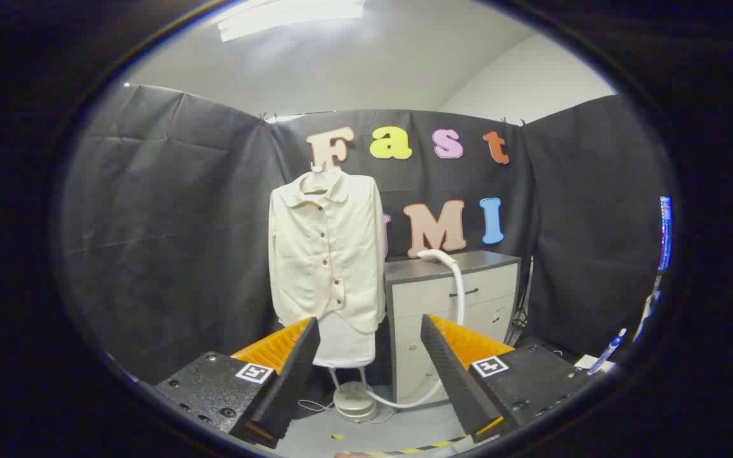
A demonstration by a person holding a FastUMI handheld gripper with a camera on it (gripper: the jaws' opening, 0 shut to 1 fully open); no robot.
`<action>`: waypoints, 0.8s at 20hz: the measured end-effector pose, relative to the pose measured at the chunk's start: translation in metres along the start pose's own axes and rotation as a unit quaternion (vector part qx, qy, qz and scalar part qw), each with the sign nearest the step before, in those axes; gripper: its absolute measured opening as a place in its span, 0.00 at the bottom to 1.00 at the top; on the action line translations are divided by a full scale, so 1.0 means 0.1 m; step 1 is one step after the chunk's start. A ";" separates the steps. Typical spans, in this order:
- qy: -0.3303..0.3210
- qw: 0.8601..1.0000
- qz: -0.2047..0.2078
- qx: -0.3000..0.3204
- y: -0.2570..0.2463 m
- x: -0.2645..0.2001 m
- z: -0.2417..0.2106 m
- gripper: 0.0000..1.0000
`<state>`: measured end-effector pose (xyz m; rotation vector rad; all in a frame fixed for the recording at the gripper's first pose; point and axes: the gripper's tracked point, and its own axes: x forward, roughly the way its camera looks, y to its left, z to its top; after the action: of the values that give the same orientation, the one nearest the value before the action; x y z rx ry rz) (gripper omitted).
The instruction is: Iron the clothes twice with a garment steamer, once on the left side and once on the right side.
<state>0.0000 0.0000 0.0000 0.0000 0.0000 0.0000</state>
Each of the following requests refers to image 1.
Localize yellow black hazard tape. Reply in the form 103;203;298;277
332;434;469;457

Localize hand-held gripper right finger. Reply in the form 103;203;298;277
420;314;596;443

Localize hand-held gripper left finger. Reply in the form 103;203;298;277
153;317;321;449

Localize blue and white pen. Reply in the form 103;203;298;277
588;328;628;376

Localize ceiling light panel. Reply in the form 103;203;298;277
217;0;367;43

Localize cream button-up shirt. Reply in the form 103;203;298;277
268;170;387;334

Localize black backdrop cloth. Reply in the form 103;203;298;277
61;83;676;385

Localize grey garment steamer base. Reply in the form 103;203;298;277
330;368;380;424

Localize black hanging cables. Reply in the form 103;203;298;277
514;256;534;331

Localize white plastic hanger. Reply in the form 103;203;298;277
300;162;342;195

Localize blue lit screen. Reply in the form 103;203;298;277
658;196;674;273

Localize white drawer cabinet grey top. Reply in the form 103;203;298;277
384;250;522;405

